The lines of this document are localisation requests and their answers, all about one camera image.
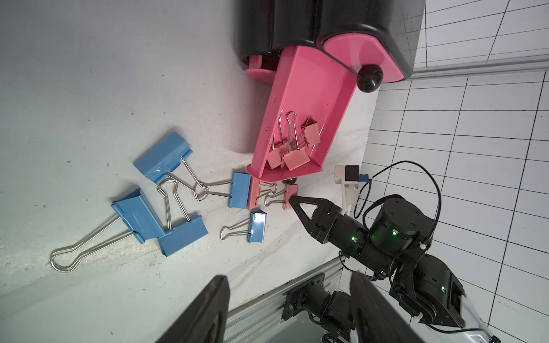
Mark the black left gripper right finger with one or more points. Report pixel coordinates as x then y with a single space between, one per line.
375 318

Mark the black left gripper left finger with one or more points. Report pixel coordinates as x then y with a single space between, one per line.
205 318

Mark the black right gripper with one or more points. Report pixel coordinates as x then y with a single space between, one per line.
325 223

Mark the pink binder clip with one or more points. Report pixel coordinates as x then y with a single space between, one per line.
295 154
259 189
279 147
282 197

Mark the pink binder clip bottom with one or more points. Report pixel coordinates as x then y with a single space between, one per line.
295 154

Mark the pink binder clip lone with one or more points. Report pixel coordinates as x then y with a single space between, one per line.
310 132

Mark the pink drawer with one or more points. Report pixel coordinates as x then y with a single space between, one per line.
307 85
365 57
262 68

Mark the pink top drawer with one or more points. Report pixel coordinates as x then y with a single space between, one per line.
365 57

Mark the pink bottom drawer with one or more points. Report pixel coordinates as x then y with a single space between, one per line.
262 68

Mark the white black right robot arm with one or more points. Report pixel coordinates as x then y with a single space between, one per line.
394 247

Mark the black drawer cabinet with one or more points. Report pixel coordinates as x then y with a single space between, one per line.
265 28

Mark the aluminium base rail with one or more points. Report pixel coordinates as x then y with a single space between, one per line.
259 319

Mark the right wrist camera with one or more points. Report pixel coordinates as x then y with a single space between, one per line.
351 180

